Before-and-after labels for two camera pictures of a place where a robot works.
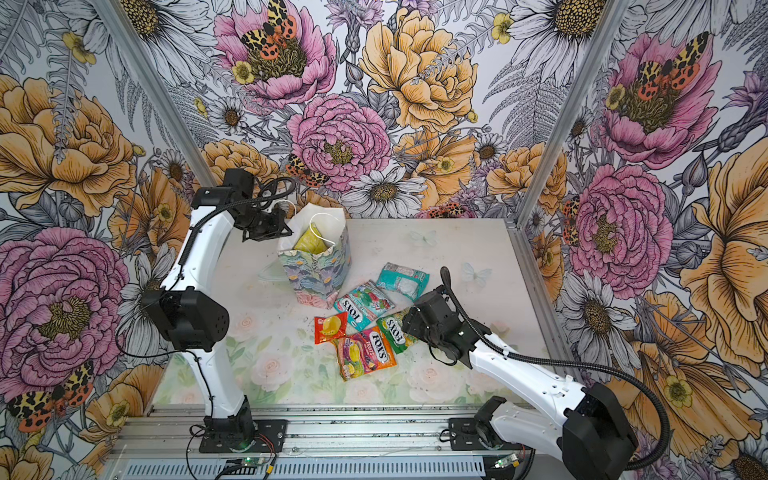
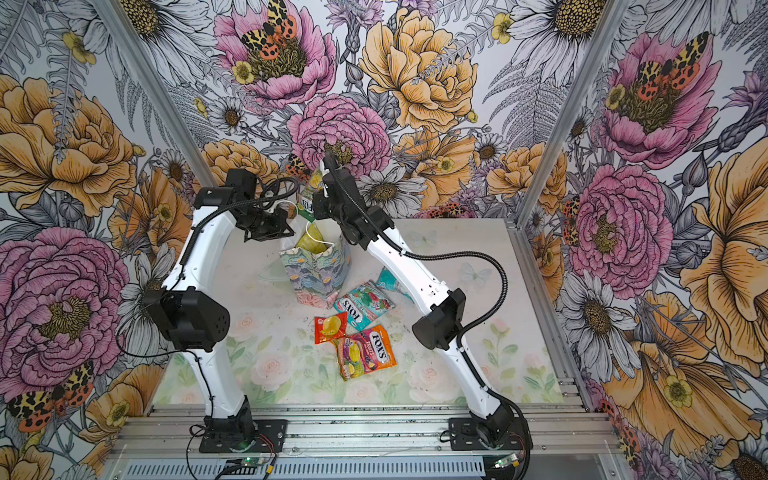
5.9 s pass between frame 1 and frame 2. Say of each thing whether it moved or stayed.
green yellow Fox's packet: moved
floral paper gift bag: stayed
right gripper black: moved
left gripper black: stayed
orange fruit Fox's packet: stayed
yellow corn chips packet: stayed
